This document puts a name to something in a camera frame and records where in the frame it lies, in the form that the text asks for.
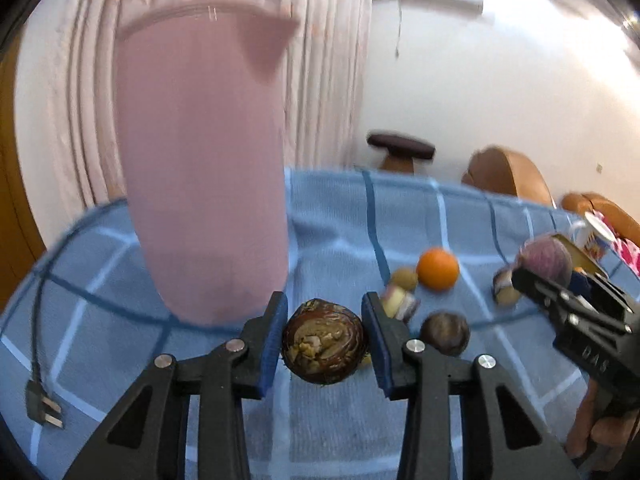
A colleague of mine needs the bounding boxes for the white mug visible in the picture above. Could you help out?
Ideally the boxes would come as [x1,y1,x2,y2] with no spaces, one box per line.
[570,211,617,261]

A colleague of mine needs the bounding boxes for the dark brown round fruit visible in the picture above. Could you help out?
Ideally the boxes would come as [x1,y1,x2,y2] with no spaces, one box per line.
[282,299,370,386]

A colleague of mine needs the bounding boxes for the black power cable with plug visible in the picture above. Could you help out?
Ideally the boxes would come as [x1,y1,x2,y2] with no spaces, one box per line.
[26,267,66,431]

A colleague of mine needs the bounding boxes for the wooden door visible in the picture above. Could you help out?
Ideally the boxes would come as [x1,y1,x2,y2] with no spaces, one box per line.
[0,75,47,306]

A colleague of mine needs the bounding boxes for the person's right hand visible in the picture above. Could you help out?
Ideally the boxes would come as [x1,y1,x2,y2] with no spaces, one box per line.
[566,377,640,472]

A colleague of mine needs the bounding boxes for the pink cylindrical container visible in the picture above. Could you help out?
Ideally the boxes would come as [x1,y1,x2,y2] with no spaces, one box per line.
[114,2,301,326]

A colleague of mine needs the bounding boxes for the pale pink curtain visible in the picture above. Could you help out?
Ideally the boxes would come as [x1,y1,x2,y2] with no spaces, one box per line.
[17,0,373,206]

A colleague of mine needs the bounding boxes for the dark round stool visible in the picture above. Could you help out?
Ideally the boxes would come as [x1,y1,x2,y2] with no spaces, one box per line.
[366,131,436,176]

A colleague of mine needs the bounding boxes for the yellow brown fruit piece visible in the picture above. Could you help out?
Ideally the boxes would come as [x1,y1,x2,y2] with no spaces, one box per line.
[492,266,523,307]

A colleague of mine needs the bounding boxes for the brown leather sofa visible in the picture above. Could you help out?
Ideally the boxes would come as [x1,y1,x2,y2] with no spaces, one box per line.
[562,192,640,251]

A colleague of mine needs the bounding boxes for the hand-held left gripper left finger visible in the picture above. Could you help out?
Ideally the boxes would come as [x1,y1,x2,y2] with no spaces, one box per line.
[62,291,290,480]

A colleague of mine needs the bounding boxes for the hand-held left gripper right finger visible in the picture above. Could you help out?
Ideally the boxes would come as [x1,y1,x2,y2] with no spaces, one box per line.
[361,291,583,480]

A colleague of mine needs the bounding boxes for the blue plaid blanket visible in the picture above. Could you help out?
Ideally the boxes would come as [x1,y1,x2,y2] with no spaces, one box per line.
[0,167,640,480]

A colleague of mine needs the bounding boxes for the orange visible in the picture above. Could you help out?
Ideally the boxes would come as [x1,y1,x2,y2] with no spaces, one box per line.
[416,247,461,292]

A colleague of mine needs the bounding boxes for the pink patterned cloth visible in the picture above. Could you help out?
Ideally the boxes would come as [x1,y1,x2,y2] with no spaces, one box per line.
[615,237,640,277]

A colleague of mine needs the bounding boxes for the dark purple passion fruit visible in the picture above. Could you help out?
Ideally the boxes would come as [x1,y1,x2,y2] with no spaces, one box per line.
[419,311,471,357]

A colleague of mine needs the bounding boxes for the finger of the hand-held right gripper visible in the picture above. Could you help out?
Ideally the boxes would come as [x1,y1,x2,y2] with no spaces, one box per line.
[574,269,637,315]
[511,267,627,334]

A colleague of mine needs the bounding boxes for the small tan round fruit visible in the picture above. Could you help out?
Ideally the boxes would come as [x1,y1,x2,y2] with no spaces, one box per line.
[391,267,419,292]

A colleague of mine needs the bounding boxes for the purple round fruit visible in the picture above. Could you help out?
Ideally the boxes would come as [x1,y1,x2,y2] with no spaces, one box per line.
[517,236,573,288]

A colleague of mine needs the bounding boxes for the brown rounded chair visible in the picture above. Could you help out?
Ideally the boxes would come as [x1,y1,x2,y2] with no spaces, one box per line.
[461,146,557,208]

